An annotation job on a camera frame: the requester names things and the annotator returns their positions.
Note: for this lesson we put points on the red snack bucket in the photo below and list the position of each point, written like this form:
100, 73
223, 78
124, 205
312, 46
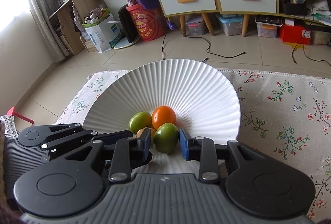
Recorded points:
149, 23

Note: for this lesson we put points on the clear storage bin left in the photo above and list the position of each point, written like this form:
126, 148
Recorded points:
196, 25

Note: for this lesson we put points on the green jujube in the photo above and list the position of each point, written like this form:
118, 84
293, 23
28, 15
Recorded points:
139, 121
166, 138

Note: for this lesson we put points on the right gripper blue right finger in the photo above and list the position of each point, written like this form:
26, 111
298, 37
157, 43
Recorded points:
203, 150

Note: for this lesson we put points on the tan longan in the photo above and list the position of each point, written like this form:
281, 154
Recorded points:
139, 133

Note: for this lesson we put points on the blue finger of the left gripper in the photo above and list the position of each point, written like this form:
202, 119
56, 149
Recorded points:
78, 139
68, 129

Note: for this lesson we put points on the white paper shopping bag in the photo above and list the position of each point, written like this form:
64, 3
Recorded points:
102, 29

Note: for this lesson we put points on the white ribbed plate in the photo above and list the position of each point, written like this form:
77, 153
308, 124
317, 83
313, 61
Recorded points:
203, 99

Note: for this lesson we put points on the floral tablecloth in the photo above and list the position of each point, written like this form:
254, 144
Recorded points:
287, 116

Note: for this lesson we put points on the yellow orange cherry tomato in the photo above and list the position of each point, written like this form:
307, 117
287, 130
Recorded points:
152, 131

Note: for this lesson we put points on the black panel heater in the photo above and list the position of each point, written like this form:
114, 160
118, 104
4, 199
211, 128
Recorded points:
128, 25

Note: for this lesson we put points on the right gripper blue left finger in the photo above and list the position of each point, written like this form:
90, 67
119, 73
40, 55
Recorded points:
129, 153

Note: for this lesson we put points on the long low sideboard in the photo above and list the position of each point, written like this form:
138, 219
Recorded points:
315, 10

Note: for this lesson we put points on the clear storage bin blue lid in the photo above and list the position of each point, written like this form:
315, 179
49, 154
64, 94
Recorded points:
231, 24

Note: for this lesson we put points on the red box under sideboard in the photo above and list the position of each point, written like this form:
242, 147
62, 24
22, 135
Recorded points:
295, 34

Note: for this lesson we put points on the orange cherry tomato front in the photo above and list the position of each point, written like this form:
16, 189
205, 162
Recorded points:
161, 115

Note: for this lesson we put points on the clear storage bin black lid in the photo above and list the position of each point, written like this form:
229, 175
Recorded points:
267, 26

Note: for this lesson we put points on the wooden bookshelf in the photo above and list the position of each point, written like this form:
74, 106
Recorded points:
67, 23

